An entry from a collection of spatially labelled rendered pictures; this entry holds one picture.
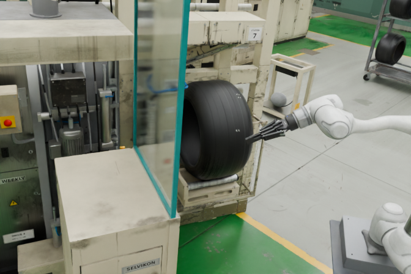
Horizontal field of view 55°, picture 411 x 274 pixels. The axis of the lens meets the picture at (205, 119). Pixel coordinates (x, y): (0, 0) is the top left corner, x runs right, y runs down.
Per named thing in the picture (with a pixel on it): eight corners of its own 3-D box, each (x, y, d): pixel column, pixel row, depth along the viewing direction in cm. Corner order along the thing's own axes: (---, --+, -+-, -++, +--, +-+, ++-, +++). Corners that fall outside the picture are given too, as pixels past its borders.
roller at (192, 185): (185, 192, 225) (185, 186, 223) (182, 188, 229) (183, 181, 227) (238, 181, 239) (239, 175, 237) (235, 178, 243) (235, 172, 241)
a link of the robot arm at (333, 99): (300, 101, 178) (308, 111, 165) (333, 87, 176) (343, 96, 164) (307, 120, 181) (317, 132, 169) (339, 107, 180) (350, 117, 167)
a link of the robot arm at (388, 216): (391, 226, 225) (401, 196, 214) (406, 251, 209) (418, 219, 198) (363, 226, 224) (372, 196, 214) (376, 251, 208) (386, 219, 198)
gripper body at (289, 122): (301, 131, 173) (281, 139, 174) (295, 122, 181) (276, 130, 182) (295, 118, 170) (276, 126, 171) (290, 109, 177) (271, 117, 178)
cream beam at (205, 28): (170, 47, 218) (172, 21, 212) (156, 35, 238) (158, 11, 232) (263, 44, 242) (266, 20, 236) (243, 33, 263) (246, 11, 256)
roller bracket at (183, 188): (183, 200, 222) (184, 186, 218) (161, 164, 254) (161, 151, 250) (188, 199, 224) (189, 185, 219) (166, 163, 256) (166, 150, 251)
